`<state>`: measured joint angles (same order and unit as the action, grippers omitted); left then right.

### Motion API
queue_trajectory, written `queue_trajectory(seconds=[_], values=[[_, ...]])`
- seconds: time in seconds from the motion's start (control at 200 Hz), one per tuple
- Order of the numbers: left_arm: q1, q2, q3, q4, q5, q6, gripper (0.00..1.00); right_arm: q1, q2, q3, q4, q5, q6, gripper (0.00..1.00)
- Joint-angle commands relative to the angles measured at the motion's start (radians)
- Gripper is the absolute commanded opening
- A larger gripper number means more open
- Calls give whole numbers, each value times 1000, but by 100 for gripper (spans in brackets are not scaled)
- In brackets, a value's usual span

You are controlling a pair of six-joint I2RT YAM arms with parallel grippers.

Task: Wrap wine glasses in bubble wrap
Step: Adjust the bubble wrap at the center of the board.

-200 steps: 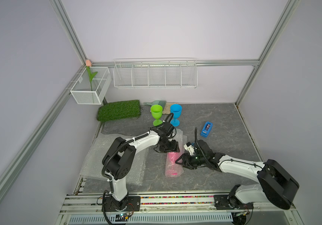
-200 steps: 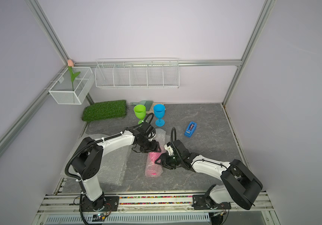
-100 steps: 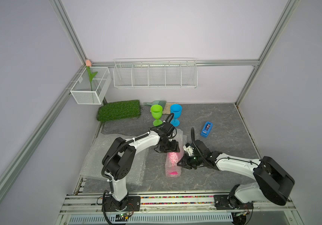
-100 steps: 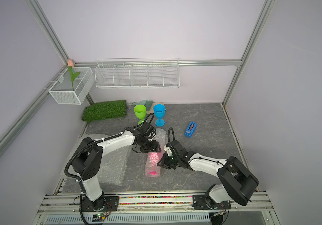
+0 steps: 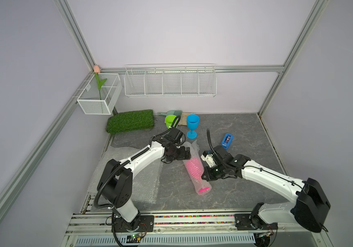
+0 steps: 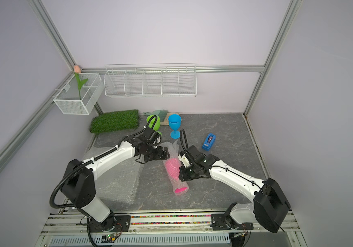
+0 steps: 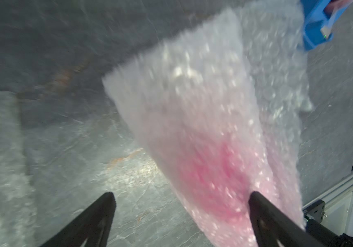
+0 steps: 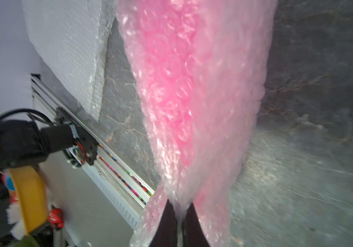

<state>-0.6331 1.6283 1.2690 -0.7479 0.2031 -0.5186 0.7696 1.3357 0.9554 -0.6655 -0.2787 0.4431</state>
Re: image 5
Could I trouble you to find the pink plastic wine glass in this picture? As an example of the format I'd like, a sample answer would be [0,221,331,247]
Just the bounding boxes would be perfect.
[185,158,212,196]

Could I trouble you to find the blue tape dispenser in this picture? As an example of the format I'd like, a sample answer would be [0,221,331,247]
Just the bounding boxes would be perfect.
[221,133,234,150]

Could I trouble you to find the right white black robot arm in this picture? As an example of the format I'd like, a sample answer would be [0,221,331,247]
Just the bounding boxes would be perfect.
[201,146,331,233]

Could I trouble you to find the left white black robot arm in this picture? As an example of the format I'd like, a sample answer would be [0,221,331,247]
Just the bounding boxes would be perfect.
[93,127,191,231]

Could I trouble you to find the green plastic wine glass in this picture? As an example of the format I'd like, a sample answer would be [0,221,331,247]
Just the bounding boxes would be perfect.
[165,114,176,129]

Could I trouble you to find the blue plastic wine glass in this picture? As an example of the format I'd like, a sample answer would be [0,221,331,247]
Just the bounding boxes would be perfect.
[186,114,200,139]

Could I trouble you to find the bubble wrap sheet stack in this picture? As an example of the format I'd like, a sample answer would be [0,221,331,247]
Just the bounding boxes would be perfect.
[88,146,163,205]

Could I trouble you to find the beige cloth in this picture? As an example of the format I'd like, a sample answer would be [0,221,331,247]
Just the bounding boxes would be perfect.
[178,112,193,126]

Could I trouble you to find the green artificial grass mat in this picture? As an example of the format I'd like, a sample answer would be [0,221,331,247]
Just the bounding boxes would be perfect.
[105,110,154,134]

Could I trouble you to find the artificial pink tulip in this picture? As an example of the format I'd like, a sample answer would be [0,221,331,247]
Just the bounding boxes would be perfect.
[94,65,107,100]

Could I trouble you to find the long white wire shelf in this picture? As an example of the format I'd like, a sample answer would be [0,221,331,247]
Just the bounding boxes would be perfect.
[124,63,217,97]

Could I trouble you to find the small white wire basket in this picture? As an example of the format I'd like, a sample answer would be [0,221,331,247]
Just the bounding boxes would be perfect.
[77,73,123,115]

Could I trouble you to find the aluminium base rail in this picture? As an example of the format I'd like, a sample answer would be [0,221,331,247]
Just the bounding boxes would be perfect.
[61,210,333,247]

